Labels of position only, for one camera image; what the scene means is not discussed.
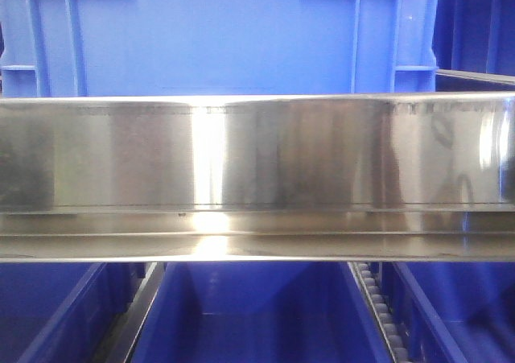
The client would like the large light blue bin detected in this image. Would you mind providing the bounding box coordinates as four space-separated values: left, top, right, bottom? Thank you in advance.
1 0 438 97

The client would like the lower middle blue bin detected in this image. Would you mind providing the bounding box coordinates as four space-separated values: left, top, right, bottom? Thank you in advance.
133 262 391 362

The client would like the lower right blue bin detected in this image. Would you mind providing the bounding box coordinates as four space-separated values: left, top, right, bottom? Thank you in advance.
378 262 514 362

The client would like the lower left blue bin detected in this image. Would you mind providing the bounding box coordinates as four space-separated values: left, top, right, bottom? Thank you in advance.
1 263 146 362

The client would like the upper right dark blue bin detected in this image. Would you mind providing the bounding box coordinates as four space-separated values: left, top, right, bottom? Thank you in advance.
433 0 514 91

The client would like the stainless steel shelf front rail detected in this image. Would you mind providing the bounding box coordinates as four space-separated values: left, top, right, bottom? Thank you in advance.
1 93 514 262

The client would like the right roller track rail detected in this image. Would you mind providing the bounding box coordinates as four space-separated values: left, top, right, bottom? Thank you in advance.
348 262 410 363

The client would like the left metal divider rail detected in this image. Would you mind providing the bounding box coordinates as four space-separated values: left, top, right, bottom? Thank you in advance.
91 262 165 362

